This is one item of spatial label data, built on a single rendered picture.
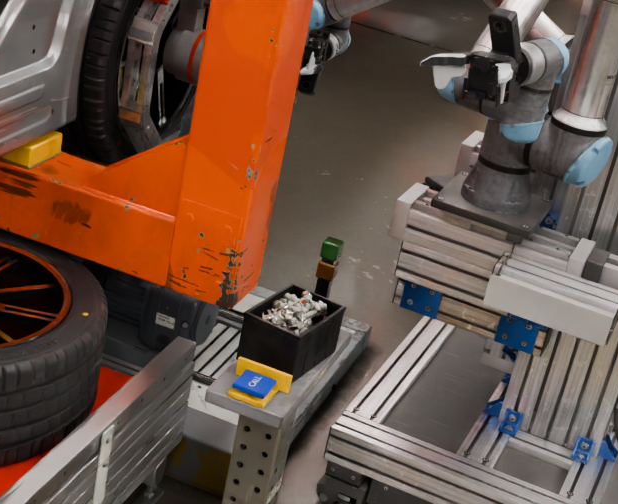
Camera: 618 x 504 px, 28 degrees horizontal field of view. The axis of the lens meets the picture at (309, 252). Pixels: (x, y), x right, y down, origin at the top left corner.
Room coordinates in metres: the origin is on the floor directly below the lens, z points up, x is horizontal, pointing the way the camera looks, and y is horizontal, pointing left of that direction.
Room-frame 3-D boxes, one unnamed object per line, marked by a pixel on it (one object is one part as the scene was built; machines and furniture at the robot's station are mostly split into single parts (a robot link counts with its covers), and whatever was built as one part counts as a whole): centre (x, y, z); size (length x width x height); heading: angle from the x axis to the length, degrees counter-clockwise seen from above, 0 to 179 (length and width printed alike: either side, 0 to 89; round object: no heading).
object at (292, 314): (2.36, 0.00, 0.51); 0.20 x 0.14 x 0.13; 155
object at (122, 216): (2.56, 0.52, 0.69); 0.52 x 0.17 x 0.35; 74
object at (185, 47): (3.04, 0.34, 0.85); 0.21 x 0.14 x 0.14; 74
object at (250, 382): (2.18, 0.05, 0.47); 0.07 x 0.07 x 0.02; 74
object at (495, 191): (2.57, -0.37, 0.87); 0.15 x 0.15 x 0.10
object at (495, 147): (2.57, -0.38, 0.98); 0.13 x 0.12 x 0.14; 57
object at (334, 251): (2.53, -0.05, 0.64); 0.04 x 0.04 x 0.04; 74
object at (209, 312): (2.74, 0.41, 0.26); 0.42 x 0.18 x 0.35; 74
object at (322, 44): (3.29, 0.10, 0.86); 0.12 x 0.08 x 0.09; 165
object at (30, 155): (2.61, 0.68, 0.71); 0.14 x 0.14 x 0.05; 74
